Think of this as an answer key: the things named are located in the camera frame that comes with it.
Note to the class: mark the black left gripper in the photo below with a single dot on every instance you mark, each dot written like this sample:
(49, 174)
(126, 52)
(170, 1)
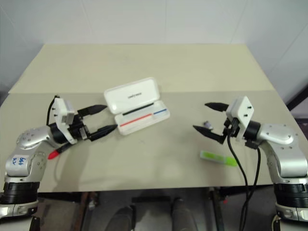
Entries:
(77, 126)

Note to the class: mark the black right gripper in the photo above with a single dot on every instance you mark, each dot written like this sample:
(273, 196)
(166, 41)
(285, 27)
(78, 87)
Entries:
(228, 131)

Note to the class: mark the small purple grey sharpener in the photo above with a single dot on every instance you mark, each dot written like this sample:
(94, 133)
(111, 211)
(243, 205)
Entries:
(207, 125)

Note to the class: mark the green highlighter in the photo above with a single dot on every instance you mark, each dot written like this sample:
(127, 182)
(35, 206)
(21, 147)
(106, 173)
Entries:
(216, 157)

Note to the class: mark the white plastic pencil case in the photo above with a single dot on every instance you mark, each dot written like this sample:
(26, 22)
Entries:
(130, 96)

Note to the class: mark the red capped black marker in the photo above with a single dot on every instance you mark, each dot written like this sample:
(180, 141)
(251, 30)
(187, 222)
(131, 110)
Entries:
(53, 154)

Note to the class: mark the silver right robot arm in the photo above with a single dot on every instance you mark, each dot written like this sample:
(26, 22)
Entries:
(276, 137)

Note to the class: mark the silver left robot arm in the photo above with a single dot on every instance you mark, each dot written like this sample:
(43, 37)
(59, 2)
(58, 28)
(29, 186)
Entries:
(31, 138)

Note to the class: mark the red pen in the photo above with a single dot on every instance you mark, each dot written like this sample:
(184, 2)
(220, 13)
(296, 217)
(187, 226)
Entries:
(134, 120)

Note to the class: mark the black pen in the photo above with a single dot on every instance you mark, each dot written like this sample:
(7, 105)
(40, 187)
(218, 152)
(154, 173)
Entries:
(137, 108)

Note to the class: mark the short blue pen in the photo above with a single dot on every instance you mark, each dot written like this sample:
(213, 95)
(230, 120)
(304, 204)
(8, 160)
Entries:
(160, 111)

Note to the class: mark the dark rounded shape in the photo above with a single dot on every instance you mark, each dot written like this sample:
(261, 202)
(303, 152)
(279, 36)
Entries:
(180, 214)
(122, 219)

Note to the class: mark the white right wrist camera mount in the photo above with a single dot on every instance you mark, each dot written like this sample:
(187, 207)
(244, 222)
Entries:
(243, 108)

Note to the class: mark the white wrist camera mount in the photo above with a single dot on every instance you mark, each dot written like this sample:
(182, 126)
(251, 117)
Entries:
(243, 108)
(60, 108)

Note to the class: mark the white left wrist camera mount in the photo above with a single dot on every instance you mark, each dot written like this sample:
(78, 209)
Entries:
(60, 108)

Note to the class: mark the rusty table frame leg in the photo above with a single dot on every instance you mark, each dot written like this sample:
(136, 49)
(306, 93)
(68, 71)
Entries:
(90, 201)

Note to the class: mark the black metal frame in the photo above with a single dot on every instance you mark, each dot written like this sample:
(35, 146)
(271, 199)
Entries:
(298, 101)

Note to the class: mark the black table frame leg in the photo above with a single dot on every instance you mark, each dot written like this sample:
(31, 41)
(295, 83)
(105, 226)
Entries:
(216, 209)

